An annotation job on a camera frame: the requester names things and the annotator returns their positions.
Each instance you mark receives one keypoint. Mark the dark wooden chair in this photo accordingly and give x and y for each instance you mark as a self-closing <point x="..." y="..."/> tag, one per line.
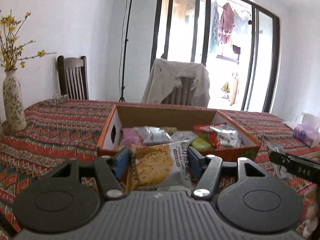
<point x="72" y="62"/>

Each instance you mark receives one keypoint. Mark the dark hanging garment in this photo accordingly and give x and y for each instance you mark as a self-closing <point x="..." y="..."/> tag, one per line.
<point x="236" y="49"/>

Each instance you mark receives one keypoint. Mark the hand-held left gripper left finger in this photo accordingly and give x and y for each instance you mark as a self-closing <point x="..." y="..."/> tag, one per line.
<point x="122" y="162"/>

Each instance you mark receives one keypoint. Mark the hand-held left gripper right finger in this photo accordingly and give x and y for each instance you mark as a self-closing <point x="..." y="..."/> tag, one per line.
<point x="196" y="162"/>

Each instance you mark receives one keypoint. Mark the small white snack packet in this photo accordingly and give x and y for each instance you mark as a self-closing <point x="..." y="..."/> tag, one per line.
<point x="275" y="148"/>

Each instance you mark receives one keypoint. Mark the pink snack packet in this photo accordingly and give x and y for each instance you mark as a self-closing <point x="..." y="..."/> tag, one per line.
<point x="130" y="137"/>

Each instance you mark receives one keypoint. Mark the yellow green balcony bag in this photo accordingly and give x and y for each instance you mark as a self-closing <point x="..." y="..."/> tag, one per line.
<point x="225" y="87"/>

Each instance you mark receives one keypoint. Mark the light blue hanging shirt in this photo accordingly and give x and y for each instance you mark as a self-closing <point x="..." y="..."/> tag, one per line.
<point x="242" y="22"/>

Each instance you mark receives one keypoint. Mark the maroon hanging shirt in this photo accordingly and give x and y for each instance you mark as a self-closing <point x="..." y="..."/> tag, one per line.
<point x="226" y="22"/>

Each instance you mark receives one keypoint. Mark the beige hanging garment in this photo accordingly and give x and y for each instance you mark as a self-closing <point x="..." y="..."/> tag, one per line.
<point x="180" y="2"/>

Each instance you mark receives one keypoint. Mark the white grey snack packet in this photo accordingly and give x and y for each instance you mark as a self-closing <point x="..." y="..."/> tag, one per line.
<point x="152" y="135"/>

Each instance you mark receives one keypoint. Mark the wooden balcony stand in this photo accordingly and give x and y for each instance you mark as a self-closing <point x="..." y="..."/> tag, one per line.
<point x="234" y="90"/>

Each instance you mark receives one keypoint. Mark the chair with beige jacket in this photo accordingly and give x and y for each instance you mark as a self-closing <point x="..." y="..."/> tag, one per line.
<point x="162" y="80"/>

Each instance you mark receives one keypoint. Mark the red cardboard box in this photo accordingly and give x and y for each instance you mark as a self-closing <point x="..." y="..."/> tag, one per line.
<point x="160" y="116"/>

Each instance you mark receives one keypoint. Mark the yellow flower branches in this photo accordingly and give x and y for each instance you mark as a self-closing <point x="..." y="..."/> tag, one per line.
<point x="10" y="62"/>

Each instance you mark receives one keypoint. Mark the clear white snack packet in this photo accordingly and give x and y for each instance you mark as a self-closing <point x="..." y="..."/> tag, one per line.
<point x="182" y="136"/>

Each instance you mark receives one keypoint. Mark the red silver snack bag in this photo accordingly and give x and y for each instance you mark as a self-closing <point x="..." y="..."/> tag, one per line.
<point x="225" y="135"/>

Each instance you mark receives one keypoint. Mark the black sliding door frame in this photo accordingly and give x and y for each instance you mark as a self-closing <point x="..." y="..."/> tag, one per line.
<point x="157" y="30"/>

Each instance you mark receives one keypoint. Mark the chair under jacket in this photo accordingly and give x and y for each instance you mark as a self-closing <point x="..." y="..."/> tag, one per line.
<point x="182" y="90"/>

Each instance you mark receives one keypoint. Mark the small patterned pouch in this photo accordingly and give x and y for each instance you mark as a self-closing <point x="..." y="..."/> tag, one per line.
<point x="60" y="98"/>

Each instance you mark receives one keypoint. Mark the short lime green snack packet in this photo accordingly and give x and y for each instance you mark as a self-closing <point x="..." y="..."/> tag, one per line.
<point x="200" y="142"/>

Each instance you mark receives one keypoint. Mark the white cracker snack packet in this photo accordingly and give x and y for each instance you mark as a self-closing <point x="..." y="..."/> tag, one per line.
<point x="152" y="165"/>

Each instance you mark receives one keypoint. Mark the slim floral vase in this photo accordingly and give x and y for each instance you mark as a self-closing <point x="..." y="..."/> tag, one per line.
<point x="13" y="100"/>

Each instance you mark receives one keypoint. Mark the purple tissue pack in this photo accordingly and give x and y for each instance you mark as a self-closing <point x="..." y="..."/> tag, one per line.
<point x="306" y="132"/>

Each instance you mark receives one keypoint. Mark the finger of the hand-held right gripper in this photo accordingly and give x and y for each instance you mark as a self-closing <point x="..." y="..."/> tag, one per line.
<point x="305" y="160"/>
<point x="281" y="162"/>

